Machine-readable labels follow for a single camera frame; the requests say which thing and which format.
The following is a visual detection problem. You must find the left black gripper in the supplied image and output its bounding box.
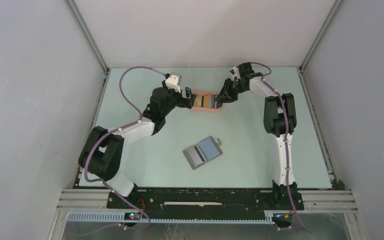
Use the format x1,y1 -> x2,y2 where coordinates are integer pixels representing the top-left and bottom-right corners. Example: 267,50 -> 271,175
161,80 -> 196,118

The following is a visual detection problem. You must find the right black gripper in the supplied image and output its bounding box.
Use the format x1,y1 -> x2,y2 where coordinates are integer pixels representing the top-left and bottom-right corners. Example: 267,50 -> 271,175
215,77 -> 249,104

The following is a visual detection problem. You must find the beige leather card holder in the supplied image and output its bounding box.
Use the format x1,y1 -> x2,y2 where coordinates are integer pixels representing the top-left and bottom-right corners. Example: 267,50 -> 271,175
182,136 -> 223,170

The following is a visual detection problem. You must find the white magnetic stripe card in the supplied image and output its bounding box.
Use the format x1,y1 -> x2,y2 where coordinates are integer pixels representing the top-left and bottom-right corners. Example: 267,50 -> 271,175
185,145 -> 206,168

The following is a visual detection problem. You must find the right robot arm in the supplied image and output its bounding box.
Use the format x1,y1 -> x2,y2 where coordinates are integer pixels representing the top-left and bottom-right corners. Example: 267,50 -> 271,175
215,62 -> 297,209

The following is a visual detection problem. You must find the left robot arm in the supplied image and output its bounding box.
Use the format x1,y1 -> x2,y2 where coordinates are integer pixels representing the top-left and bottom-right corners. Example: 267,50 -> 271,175
78,86 -> 197,208

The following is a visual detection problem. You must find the yellow VIP card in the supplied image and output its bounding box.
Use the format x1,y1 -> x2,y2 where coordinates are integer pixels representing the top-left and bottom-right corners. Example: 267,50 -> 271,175
193,96 -> 202,108

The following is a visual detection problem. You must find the pink oval tray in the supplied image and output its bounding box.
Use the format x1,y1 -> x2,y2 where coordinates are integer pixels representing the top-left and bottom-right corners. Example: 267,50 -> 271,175
191,91 -> 223,113

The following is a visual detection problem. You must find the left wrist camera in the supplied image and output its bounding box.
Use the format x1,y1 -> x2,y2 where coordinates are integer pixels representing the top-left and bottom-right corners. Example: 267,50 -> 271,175
164,72 -> 182,93

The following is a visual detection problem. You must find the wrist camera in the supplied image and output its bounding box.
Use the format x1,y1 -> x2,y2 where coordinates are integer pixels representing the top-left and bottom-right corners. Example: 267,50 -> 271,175
164,72 -> 182,93
229,66 -> 241,81

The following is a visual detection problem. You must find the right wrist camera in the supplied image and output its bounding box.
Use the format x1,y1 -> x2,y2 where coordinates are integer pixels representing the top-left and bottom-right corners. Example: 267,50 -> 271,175
229,66 -> 241,81

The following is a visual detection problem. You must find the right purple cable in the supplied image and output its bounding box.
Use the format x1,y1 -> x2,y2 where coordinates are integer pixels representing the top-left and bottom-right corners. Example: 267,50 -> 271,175
249,62 -> 312,234

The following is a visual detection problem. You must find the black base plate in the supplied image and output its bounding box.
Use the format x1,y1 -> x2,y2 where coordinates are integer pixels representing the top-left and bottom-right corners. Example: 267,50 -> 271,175
106,187 -> 304,221

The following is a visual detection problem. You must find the white cable duct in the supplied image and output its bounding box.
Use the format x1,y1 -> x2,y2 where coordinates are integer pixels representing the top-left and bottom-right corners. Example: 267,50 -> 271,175
66,211 -> 274,224

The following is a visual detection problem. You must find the aluminium frame rail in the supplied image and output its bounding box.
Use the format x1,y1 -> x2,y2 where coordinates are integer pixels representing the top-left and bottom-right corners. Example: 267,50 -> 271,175
56,189 -> 358,214

